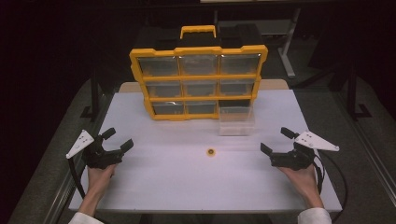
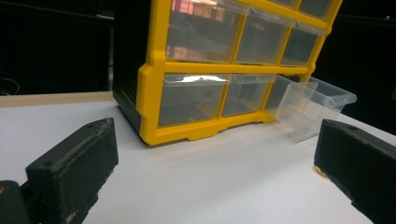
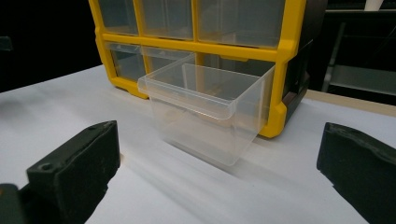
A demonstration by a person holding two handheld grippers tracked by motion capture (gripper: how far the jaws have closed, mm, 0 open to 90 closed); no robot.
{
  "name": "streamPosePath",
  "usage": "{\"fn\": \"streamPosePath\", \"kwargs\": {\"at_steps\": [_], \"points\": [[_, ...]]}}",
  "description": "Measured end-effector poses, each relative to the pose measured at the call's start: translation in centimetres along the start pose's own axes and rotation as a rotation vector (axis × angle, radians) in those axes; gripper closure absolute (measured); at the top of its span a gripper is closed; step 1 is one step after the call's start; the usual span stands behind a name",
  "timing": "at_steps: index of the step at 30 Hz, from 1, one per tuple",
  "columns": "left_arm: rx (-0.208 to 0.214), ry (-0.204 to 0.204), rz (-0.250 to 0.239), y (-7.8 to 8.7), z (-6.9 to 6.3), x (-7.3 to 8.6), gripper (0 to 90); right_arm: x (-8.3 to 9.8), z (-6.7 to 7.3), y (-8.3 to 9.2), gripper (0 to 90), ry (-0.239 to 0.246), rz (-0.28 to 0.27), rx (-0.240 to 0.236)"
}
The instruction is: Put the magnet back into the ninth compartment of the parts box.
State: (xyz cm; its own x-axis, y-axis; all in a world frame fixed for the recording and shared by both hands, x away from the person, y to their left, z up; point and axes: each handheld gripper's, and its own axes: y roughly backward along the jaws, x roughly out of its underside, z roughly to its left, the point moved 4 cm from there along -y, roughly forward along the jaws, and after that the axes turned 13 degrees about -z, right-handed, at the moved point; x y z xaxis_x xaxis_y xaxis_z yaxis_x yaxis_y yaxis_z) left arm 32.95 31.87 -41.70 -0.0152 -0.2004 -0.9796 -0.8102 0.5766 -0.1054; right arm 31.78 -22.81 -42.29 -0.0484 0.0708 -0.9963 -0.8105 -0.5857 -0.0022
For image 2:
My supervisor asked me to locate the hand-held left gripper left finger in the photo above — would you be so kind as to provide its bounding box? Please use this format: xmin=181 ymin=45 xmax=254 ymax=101
xmin=25 ymin=117 xmax=120 ymax=224

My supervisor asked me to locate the set of closed clear drawers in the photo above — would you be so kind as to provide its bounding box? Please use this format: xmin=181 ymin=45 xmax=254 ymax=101
xmin=157 ymin=0 xmax=332 ymax=129

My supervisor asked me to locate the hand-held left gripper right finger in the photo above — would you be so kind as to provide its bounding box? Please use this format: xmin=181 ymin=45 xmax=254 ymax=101
xmin=313 ymin=119 xmax=396 ymax=224

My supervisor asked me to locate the dark cable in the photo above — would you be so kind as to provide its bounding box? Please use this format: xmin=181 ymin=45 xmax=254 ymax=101
xmin=0 ymin=70 xmax=21 ymax=96

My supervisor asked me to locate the yellow and black drawer cabinet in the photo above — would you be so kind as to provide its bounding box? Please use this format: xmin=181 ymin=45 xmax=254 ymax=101
xmin=112 ymin=0 xmax=344 ymax=147

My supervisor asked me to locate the pulled-out clear plastic drawer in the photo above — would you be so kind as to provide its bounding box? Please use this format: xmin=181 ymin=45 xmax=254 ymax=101
xmin=264 ymin=74 xmax=358 ymax=138

